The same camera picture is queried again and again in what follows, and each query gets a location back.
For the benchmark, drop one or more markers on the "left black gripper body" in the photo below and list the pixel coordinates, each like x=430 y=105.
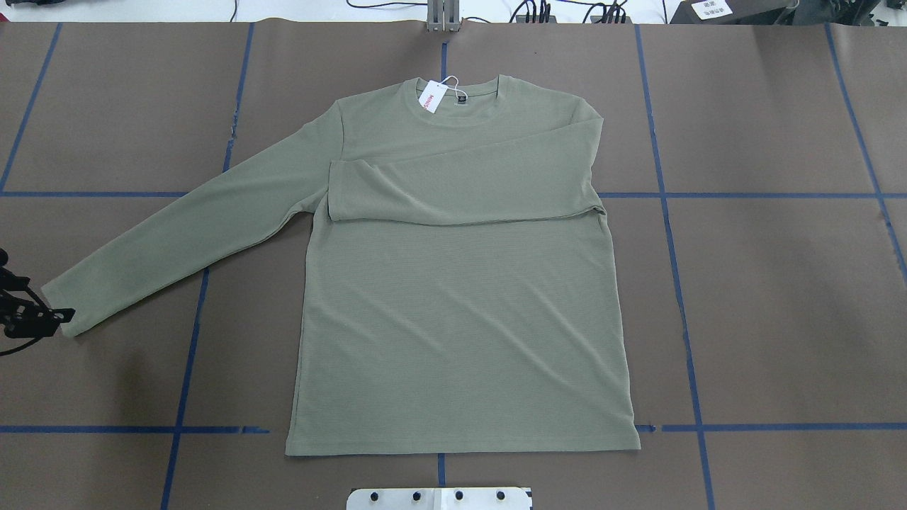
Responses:
x=28 y=316

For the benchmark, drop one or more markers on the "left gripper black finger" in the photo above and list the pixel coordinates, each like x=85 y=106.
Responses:
x=61 y=315

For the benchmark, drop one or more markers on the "olive green long-sleeve shirt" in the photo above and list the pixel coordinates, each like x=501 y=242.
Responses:
x=460 y=287

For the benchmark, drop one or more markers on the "white red hang tag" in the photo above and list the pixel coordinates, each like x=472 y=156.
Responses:
x=432 y=95

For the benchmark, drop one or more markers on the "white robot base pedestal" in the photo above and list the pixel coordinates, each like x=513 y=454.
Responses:
x=441 y=498

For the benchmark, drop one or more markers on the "aluminium frame post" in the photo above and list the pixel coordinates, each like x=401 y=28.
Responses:
x=443 y=16

